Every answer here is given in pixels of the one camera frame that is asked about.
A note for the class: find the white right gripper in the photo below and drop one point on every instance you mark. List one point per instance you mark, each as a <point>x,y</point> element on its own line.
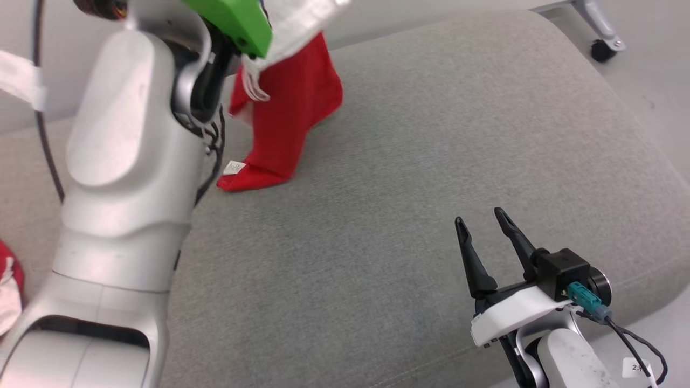
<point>512,318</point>

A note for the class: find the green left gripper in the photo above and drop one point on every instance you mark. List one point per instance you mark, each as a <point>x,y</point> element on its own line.
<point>237,21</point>

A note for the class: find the red jersey with number print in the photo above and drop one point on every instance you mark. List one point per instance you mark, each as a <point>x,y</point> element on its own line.
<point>291,108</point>

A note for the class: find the red shorts with white panel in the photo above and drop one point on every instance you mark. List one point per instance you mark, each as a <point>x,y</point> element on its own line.
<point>7,280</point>

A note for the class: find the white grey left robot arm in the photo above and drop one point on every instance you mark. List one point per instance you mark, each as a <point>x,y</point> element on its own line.
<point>124,161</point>

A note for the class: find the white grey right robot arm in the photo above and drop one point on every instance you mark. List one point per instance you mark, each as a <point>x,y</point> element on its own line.
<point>571,361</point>

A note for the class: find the grey cushion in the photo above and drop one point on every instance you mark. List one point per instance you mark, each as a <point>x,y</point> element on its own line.
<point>377,215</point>

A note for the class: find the grey metal stand leg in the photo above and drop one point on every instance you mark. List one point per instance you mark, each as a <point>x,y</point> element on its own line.
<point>598,19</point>

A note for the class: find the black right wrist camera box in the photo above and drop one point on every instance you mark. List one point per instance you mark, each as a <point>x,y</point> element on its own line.
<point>563,272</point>

